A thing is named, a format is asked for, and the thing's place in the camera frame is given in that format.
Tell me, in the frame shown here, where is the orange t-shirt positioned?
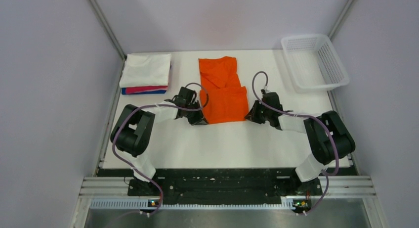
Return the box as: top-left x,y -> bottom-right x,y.
198,56 -> 249,124

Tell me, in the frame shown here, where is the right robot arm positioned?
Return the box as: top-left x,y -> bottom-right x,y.
245,91 -> 356,194

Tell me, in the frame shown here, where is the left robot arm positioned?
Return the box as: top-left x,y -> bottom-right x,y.
110,86 -> 210,197

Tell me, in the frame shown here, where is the folded white t-shirt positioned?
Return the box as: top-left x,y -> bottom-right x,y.
119,54 -> 171,88

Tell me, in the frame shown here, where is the folded magenta t-shirt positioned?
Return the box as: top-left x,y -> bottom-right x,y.
127,86 -> 168,93

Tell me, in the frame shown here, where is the folded blue t-shirt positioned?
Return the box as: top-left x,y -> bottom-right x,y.
121,88 -> 167,95

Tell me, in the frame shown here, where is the white plastic basket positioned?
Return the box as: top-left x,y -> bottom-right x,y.
281,34 -> 350,93

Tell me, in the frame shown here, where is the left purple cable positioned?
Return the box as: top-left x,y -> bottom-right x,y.
111,82 -> 210,217

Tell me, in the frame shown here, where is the purple cable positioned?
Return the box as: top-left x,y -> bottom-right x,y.
111,82 -> 210,217
251,71 -> 340,216

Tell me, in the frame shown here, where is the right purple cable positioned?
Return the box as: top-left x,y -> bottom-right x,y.
251,71 -> 340,216

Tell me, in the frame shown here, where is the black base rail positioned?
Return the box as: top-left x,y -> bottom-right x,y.
96,167 -> 357,207

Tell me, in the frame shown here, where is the white cable duct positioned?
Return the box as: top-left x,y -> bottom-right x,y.
90,198 -> 308,210

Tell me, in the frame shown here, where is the left aluminium frame post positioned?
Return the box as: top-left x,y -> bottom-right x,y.
87,0 -> 126,60

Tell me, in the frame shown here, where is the aluminium frame post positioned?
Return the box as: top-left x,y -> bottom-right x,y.
328,0 -> 357,41
87,0 -> 126,60

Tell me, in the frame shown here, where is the right aluminium frame post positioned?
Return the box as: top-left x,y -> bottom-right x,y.
328,0 -> 357,41

